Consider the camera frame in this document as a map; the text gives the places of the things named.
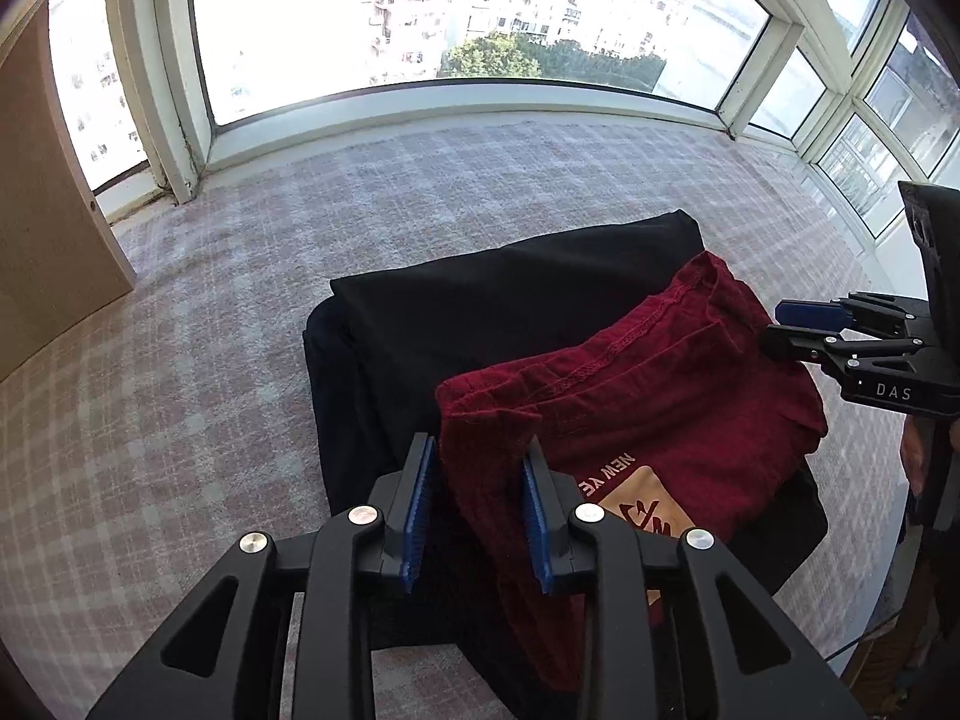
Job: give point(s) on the wooden board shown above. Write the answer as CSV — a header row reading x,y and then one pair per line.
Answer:
x,y
52,225

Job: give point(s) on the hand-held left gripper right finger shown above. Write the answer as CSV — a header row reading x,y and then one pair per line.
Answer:
x,y
537,521

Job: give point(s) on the pink plaid blanket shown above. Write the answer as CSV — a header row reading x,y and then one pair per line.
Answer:
x,y
187,405

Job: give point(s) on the dark red printed t-shirt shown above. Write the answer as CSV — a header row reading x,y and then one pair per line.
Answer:
x,y
675,405

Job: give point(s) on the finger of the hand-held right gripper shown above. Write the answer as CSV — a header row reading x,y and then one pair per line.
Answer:
x,y
806,313
795,345

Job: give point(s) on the person's right hand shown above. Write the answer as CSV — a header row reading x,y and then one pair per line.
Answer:
x,y
913,454

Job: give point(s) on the white window frame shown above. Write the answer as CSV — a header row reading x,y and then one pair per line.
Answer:
x,y
465,101

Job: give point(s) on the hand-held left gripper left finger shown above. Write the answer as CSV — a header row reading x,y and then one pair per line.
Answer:
x,y
417,510

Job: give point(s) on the black garment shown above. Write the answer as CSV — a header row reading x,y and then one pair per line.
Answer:
x,y
480,315

